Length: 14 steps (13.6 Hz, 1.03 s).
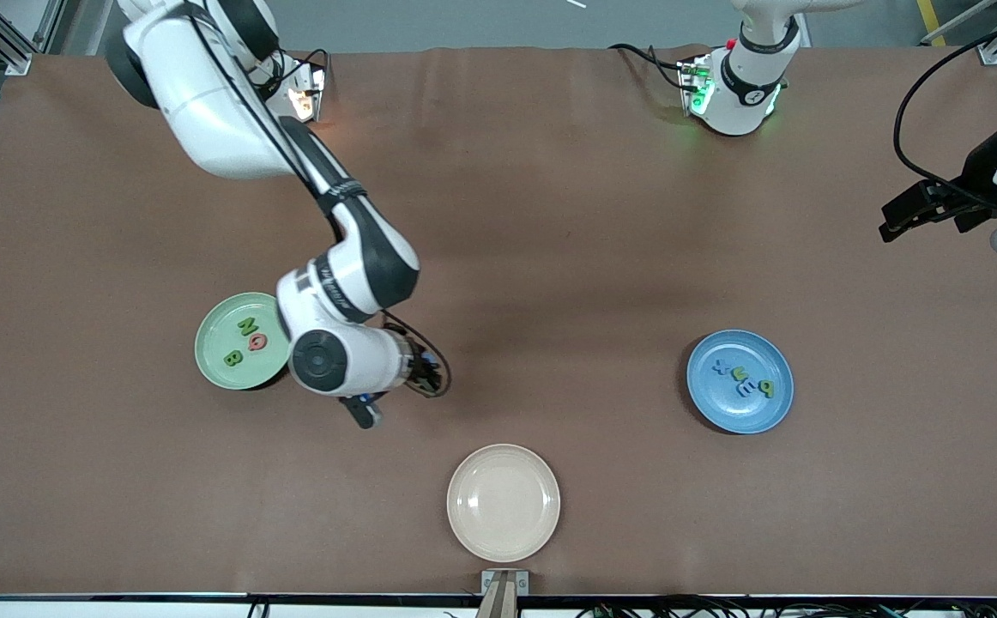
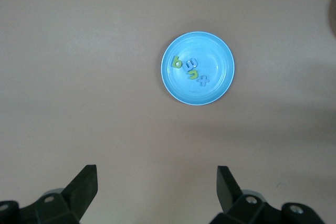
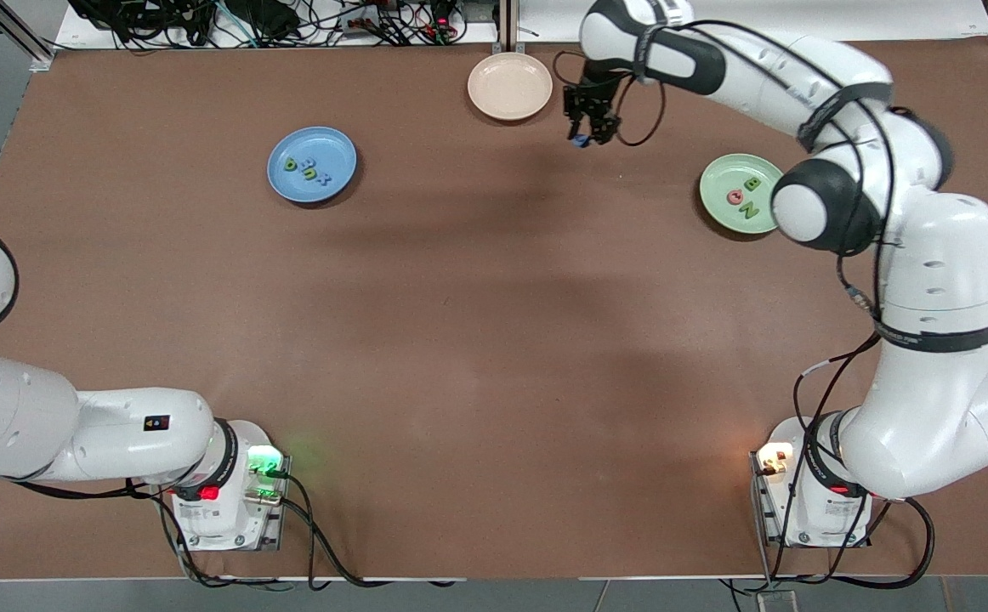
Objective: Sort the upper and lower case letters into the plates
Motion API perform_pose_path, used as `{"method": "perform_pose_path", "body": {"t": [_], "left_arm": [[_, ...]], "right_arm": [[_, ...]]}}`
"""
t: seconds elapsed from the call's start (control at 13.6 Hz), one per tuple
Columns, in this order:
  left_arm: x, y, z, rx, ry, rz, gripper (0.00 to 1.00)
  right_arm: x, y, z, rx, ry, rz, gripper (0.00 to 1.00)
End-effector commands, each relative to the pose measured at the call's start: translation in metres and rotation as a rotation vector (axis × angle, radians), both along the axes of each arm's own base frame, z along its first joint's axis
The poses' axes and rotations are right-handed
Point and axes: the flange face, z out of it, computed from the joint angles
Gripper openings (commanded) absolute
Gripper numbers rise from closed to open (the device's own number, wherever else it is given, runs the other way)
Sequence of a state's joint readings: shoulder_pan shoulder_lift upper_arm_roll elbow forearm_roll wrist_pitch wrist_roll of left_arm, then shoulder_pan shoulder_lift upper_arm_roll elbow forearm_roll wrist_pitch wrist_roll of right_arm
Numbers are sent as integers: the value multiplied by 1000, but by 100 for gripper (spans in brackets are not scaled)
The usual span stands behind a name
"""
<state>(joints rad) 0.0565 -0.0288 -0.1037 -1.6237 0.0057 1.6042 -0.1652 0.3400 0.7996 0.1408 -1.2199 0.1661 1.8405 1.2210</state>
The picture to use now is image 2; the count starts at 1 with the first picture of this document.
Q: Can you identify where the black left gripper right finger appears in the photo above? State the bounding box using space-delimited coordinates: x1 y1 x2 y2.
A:
209 165 283 224

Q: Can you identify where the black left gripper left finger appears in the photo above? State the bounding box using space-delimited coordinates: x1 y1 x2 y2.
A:
35 164 99 224

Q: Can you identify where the blue foam letter x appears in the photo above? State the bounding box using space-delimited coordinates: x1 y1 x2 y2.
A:
197 75 211 87

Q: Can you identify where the green foam letter u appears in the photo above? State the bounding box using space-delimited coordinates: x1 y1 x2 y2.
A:
186 69 200 81

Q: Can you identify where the blue foam letter m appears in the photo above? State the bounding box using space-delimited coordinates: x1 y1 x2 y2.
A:
183 57 198 72

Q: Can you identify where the green foam letter b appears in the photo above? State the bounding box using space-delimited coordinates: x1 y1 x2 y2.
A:
171 55 184 69

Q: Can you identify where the blue round plate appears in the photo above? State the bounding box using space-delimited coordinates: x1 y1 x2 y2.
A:
161 31 236 106

